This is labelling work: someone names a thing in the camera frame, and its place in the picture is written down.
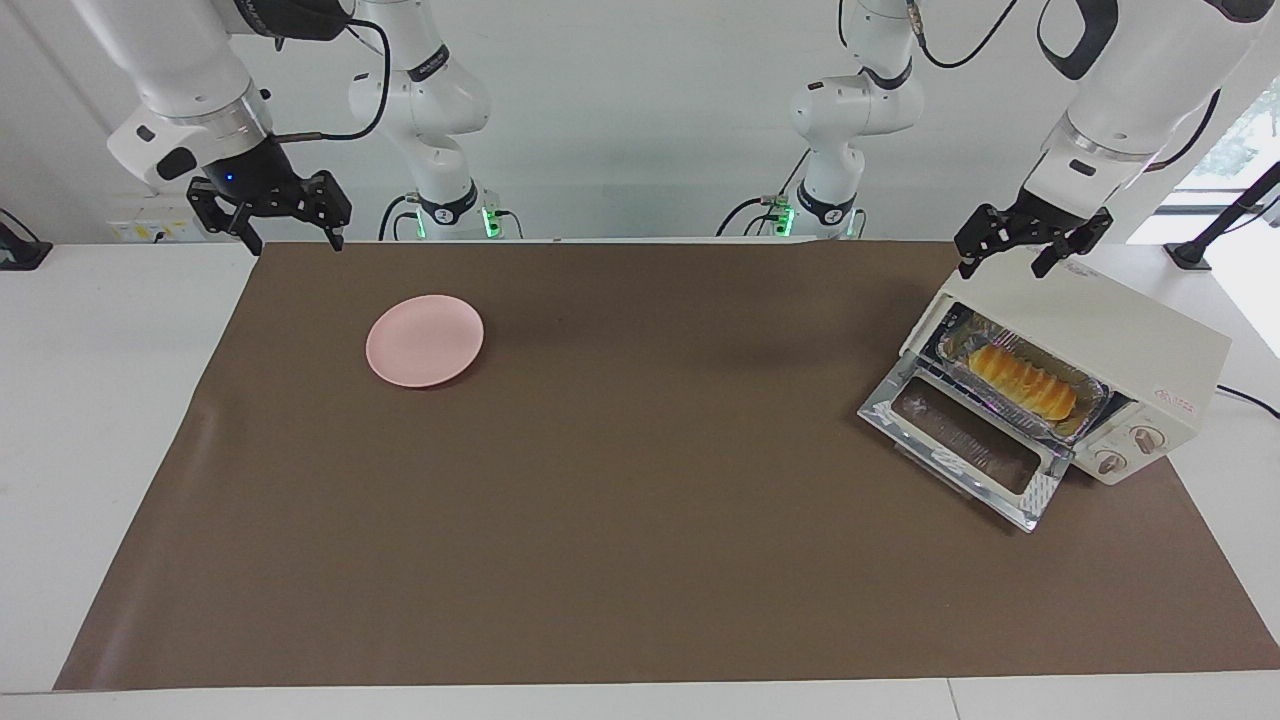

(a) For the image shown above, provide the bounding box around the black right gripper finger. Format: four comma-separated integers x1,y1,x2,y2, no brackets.
306,171,354,252
187,177,264,257

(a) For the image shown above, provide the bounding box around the glass oven door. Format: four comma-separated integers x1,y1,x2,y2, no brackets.
858,355,1073,533

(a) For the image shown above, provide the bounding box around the black clamp mount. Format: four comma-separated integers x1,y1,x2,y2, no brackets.
0,208,53,271

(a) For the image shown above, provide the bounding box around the golden ridged bread loaf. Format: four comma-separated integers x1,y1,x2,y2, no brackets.
968,343,1079,421

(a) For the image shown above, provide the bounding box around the brown table mat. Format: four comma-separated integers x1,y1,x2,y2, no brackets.
53,240,1280,693

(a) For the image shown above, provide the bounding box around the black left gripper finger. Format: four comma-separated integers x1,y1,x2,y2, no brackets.
954,204,1007,280
1031,206,1114,280

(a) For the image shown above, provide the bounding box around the pink round plate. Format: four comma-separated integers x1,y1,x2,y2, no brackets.
365,294,486,389

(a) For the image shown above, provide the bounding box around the cream toaster oven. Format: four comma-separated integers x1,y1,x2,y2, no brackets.
900,258,1233,487

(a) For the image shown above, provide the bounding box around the bright window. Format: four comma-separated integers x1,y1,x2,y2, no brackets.
1170,80,1280,211

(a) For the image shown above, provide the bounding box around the white power strip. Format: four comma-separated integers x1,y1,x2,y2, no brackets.
108,215,201,246

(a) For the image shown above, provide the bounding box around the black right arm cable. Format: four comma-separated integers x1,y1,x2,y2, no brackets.
270,15,391,143

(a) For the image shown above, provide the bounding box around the black base cable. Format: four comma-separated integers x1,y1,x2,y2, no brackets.
715,150,811,238
378,193,416,242

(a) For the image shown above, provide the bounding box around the black oven power cord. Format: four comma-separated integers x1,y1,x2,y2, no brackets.
1215,383,1280,419

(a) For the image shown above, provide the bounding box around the aluminium foil tray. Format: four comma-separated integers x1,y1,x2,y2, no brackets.
937,310,1109,441

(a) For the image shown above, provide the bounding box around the black camera stand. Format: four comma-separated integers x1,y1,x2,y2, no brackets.
1165,160,1280,271

